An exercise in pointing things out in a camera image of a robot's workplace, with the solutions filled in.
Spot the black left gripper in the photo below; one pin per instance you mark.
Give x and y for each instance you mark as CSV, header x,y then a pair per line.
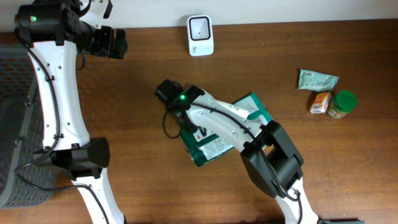
x,y
116,43

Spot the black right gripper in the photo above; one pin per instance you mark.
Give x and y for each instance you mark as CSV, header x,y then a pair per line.
x,y
186,124

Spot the green white package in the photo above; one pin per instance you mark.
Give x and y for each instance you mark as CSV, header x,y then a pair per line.
x,y
203,145

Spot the light green wipes packet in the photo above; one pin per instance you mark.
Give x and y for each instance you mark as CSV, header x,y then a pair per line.
x,y
315,81

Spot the orange tissue pack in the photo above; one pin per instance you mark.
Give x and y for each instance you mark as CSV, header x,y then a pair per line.
x,y
321,102

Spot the green lid jar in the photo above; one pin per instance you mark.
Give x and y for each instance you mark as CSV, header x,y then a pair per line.
x,y
341,104

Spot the white tube with gold cap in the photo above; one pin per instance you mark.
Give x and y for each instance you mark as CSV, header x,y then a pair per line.
x,y
236,110

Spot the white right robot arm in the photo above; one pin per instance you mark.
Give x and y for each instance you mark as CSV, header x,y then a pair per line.
x,y
270,157

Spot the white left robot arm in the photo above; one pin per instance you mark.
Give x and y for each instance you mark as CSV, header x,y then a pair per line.
x,y
53,33

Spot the white barcode scanner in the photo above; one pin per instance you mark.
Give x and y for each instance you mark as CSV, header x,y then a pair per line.
x,y
200,35

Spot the grey plastic basket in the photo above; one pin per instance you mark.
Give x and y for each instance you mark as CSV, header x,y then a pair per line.
x,y
22,131

